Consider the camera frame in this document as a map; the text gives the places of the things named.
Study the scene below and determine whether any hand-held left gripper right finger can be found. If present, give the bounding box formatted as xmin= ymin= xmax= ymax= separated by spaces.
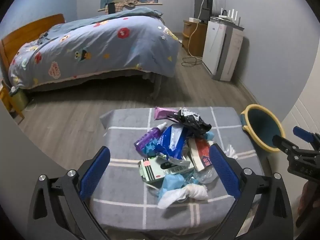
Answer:
xmin=208 ymin=144 xmax=293 ymax=240

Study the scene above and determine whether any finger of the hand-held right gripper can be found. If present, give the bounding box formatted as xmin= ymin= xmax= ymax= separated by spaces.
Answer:
xmin=293 ymin=126 xmax=320 ymax=147
xmin=272 ymin=135 xmax=320 ymax=159

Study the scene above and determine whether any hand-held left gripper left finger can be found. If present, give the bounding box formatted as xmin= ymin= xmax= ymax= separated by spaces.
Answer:
xmin=27 ymin=145 xmax=112 ymax=240

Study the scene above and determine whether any clear plastic wrapper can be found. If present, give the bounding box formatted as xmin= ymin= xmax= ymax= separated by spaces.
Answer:
xmin=194 ymin=166 xmax=219 ymax=184

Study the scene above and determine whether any blue bin with yellow rim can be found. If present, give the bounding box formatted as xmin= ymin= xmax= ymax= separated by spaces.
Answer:
xmin=240 ymin=104 xmax=286 ymax=158

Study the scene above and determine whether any red white packet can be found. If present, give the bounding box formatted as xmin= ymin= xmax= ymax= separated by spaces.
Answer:
xmin=187 ymin=137 xmax=213 ymax=172

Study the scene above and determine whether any large white tissue wad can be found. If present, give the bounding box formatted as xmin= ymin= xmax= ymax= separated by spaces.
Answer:
xmin=157 ymin=184 xmax=209 ymax=209

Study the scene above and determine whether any light blue wrapper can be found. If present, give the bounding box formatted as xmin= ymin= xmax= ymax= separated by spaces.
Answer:
xmin=157 ymin=174 xmax=200 ymax=203

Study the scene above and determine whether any black plastic bag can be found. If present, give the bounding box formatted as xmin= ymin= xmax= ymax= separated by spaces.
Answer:
xmin=174 ymin=108 xmax=212 ymax=138

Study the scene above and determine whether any green white box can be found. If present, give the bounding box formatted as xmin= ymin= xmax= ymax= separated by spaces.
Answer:
xmin=138 ymin=155 xmax=194 ymax=182

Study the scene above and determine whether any purple spray bottle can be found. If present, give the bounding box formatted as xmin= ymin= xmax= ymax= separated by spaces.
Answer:
xmin=134 ymin=122 xmax=167 ymax=153

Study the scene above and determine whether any blue plastic packet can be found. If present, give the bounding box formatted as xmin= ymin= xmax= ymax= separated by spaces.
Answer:
xmin=155 ymin=124 xmax=190 ymax=159

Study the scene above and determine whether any purple packet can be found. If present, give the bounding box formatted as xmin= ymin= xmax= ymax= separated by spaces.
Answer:
xmin=154 ymin=106 xmax=181 ymax=120

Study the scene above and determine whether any person's right forearm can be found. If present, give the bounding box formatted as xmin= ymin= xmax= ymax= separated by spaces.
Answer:
xmin=297 ymin=181 xmax=315 ymax=217

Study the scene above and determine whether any white panelled door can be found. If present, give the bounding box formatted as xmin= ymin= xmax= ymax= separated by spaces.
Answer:
xmin=280 ymin=85 xmax=320 ymax=160

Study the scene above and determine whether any grey checked mat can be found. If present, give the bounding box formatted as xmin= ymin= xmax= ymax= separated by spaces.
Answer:
xmin=89 ymin=107 xmax=265 ymax=230

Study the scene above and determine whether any green storage bin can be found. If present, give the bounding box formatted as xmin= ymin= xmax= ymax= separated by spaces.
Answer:
xmin=9 ymin=86 xmax=28 ymax=110

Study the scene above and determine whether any white air purifier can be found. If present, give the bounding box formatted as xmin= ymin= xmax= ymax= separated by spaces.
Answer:
xmin=202 ymin=17 xmax=244 ymax=82

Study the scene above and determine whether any bed with blue quilt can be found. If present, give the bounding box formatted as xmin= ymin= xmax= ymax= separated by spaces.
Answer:
xmin=7 ymin=7 xmax=181 ymax=90

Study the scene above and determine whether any wooden cabinet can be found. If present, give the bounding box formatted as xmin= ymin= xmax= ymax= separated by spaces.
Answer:
xmin=182 ymin=20 xmax=208 ymax=58

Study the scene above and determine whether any white router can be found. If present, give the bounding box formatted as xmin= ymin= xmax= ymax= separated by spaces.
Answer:
xmin=219 ymin=9 xmax=241 ymax=23

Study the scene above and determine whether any wooden bed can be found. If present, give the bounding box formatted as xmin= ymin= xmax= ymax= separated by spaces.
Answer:
xmin=0 ymin=14 xmax=165 ymax=99

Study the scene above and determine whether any black monitor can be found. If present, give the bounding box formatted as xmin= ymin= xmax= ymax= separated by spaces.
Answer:
xmin=194 ymin=0 xmax=213 ymax=23

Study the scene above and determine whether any pile of clothes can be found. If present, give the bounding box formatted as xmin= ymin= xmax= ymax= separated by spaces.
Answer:
xmin=104 ymin=0 xmax=163 ymax=14

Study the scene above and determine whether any wooden window sill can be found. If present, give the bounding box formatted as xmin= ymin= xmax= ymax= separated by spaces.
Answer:
xmin=97 ymin=2 xmax=163 ymax=12

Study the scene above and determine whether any black cable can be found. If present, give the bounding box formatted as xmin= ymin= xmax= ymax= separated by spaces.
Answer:
xmin=182 ymin=56 xmax=203 ymax=67

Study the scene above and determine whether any cream cable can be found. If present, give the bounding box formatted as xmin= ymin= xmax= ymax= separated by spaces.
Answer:
xmin=187 ymin=0 xmax=208 ymax=58

